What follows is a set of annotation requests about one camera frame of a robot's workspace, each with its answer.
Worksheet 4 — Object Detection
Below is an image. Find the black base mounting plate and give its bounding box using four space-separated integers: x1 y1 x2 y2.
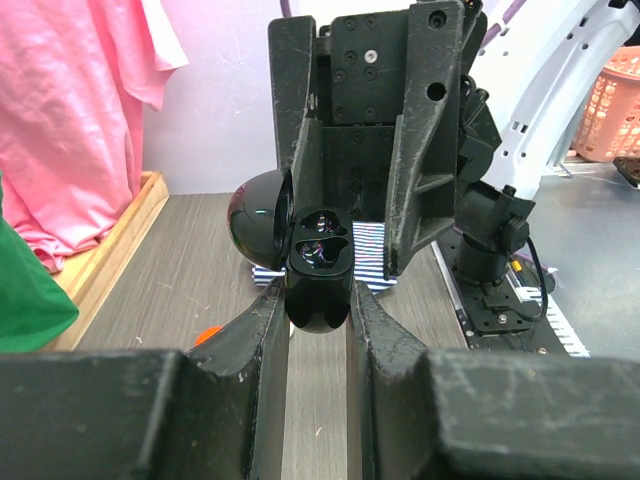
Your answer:
432 233 567 355

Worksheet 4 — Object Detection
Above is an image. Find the white cable duct strip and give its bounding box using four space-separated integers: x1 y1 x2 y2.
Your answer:
546 298 590 358

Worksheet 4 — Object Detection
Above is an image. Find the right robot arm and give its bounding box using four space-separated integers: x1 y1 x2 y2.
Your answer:
268 1 639 277

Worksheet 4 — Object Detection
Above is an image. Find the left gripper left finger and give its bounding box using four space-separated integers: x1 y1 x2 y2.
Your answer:
1 279 289 479

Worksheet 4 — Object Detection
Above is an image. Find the pink laundry basket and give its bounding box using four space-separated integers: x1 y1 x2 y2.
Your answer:
571 46 639 162

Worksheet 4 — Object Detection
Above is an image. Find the pink t-shirt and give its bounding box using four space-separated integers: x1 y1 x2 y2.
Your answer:
1 1 187 272

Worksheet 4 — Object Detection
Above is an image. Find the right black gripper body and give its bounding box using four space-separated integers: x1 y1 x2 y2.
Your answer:
312 10 408 222

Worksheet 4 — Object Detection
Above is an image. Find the green tank top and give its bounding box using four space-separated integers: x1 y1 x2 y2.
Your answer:
0 172 81 354

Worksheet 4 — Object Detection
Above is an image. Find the orange earbud charging case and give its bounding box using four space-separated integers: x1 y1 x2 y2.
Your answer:
194 326 222 347

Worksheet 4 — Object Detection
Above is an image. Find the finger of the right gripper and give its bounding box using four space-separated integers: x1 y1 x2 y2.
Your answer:
384 1 465 277
268 16 323 212

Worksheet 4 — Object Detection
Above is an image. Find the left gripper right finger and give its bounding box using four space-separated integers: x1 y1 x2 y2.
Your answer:
346 282 639 479

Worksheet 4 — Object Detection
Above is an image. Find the wooden clothes rack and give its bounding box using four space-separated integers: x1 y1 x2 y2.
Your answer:
43 171 169 352

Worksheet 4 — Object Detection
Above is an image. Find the blue striped cloth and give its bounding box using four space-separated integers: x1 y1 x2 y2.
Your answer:
251 221 400 291

